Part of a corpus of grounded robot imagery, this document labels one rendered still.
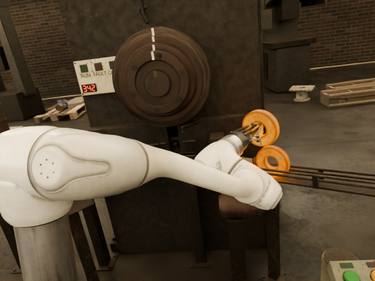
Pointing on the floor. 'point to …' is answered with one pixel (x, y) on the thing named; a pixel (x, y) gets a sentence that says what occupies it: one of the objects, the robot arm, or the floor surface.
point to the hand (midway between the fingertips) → (259, 124)
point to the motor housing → (236, 232)
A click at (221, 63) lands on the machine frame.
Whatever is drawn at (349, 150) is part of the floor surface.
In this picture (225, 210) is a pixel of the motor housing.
